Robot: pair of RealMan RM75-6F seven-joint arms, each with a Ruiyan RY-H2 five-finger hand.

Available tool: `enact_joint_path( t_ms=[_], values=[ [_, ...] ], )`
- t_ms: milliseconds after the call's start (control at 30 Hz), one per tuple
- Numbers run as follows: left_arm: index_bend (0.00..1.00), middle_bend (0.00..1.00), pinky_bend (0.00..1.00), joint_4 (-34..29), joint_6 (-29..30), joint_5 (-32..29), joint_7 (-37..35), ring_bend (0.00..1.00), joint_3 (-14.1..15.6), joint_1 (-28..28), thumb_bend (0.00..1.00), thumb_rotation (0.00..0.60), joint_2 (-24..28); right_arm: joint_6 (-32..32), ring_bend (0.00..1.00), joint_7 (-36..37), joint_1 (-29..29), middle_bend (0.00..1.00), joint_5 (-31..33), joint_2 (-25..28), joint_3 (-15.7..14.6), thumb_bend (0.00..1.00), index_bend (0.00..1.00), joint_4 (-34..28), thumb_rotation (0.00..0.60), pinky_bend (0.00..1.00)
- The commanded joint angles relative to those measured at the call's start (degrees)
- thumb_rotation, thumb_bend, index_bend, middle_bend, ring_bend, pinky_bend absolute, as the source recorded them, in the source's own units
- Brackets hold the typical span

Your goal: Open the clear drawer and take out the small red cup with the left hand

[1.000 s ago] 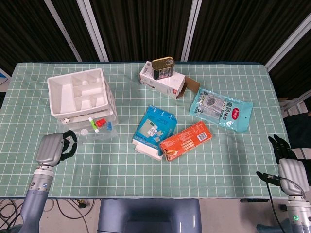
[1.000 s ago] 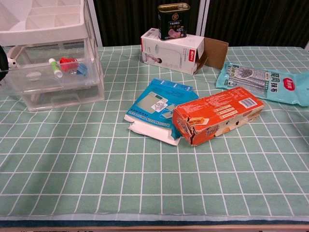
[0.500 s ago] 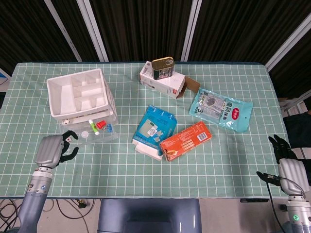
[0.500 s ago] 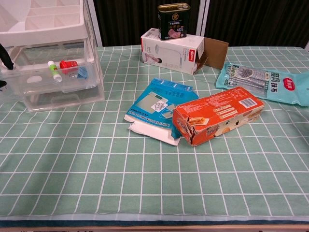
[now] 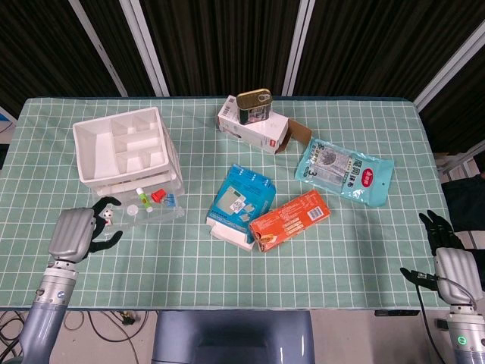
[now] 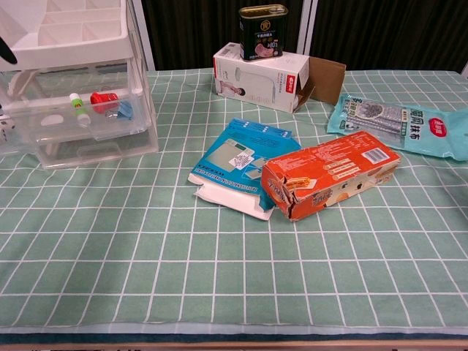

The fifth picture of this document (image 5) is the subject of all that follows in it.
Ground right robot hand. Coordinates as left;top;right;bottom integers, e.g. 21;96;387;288
400;209;484;304

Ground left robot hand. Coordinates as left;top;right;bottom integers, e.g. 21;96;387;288
48;196;124;265

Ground clear drawer with stationery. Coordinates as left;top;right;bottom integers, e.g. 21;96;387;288
90;177;186;229

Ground white plastic drawer organizer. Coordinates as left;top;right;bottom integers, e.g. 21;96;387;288
71;105;185;199

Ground dark background equipment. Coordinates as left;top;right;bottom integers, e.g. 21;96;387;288
439;140;485;233

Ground green white glue stick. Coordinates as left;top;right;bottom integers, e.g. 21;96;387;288
136;187;154;212

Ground green checked tablecloth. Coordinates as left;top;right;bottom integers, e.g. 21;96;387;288
0;96;452;311

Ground light blue cloth package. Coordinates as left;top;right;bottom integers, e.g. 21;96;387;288
294;136;395;209

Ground blue scale cardboard box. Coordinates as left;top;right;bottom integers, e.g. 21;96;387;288
206;163;277;251

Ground orange biscuit box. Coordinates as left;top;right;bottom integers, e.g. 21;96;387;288
249;189;330;253

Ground white cardboard lamp box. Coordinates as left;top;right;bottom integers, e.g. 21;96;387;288
216;94;314;155

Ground black luncheon meat can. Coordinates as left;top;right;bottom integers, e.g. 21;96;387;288
236;88;273;126

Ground black pleated curtain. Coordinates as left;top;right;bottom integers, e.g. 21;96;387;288
0;0;485;155

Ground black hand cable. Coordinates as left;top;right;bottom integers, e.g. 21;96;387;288
415;275;478;364

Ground black floor cable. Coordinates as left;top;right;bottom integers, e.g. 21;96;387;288
64;310;152;364

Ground white partition post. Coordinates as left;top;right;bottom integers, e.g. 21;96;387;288
67;0;129;96
412;18;485;111
119;0;170;98
282;0;316;96

